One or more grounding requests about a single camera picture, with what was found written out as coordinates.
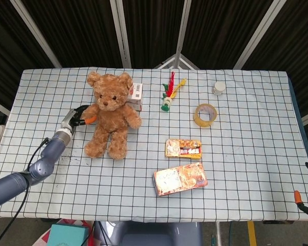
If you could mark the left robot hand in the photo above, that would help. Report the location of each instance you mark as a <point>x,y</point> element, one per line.
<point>70,119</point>

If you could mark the brown teddy bear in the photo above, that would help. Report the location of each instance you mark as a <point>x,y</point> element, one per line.
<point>110,120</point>

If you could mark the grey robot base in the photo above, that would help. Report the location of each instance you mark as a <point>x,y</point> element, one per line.
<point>156,234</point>

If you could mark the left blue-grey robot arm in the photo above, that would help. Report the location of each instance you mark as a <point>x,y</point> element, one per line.
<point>41,166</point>

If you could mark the white and red cardboard box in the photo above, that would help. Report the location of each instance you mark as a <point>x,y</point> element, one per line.
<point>137,92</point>

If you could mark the feather shuttlecock with green base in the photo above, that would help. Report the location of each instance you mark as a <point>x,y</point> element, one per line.
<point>166,106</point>

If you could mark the teal box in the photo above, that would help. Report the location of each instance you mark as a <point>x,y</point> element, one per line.
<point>66,234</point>

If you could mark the yellow curry box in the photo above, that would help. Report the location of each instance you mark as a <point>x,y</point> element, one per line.
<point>182,150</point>

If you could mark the white metal screen foot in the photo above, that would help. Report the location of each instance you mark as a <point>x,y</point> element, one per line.
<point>175,61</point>

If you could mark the dark folding screen white frames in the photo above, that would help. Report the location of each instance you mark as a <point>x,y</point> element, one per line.
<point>149,25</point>

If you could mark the orange cookie box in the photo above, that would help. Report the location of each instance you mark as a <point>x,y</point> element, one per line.
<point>179,179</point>

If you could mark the yellow packing tape roll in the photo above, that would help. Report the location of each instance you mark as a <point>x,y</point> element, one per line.
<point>202,123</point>

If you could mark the small white jar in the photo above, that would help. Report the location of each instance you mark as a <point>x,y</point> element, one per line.
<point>218,88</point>

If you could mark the white black-checked tablecloth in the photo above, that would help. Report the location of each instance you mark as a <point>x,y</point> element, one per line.
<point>246,153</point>

